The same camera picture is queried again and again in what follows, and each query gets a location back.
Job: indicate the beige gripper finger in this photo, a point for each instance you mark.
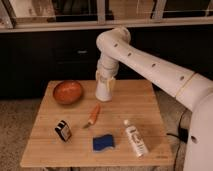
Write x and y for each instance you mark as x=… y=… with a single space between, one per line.
x=97 y=75
x=111 y=83

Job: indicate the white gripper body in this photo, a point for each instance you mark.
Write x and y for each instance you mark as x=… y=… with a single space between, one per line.
x=105 y=73

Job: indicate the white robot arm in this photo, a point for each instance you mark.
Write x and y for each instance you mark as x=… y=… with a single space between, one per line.
x=191 y=89

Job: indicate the black eraser block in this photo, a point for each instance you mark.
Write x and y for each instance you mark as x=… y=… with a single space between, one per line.
x=63 y=130

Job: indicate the orange wooden bowl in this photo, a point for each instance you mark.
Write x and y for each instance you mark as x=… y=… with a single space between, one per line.
x=67 y=92

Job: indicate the orange carrot toy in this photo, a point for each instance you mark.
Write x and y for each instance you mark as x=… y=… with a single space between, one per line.
x=93 y=116

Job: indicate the wooden table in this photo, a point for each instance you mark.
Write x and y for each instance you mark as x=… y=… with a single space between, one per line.
x=133 y=100

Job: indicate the blue sponge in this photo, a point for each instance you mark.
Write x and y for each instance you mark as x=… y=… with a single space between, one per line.
x=102 y=142

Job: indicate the white plastic bottle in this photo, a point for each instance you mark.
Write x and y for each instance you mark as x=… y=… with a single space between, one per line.
x=135 y=139

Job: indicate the black cabinet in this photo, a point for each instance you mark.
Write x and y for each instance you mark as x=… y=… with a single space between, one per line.
x=29 y=60

